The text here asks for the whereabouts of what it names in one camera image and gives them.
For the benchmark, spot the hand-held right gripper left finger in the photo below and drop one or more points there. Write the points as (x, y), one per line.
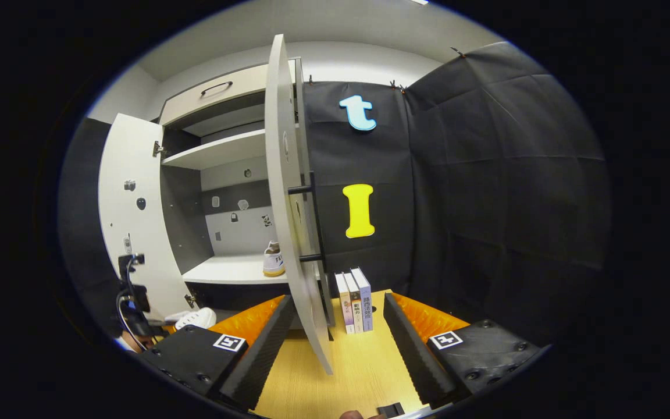
(265, 349)

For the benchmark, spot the white canvas shoe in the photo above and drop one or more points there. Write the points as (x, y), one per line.
(195, 319)
(274, 259)

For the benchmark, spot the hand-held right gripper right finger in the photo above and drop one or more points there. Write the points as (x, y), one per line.
(413, 349)

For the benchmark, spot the white shoe cabinet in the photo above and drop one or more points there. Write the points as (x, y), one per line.
(186, 221)

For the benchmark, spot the white paperback book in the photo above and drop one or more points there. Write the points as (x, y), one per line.
(344, 302)

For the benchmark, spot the white shoe cabinet door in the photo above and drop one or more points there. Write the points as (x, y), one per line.
(288, 145)
(131, 163)

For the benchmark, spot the beige cabinet drawer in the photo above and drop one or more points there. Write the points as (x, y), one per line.
(224, 102)

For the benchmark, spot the lavender paperback book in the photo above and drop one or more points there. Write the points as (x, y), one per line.
(365, 297)

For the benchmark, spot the beige paperback book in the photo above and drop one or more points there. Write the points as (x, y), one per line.
(356, 308)

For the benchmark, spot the white cabinet shelf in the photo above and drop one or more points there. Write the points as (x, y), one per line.
(218, 154)
(224, 270)

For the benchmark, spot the black backdrop cloth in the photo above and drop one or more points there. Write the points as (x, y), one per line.
(486, 203)

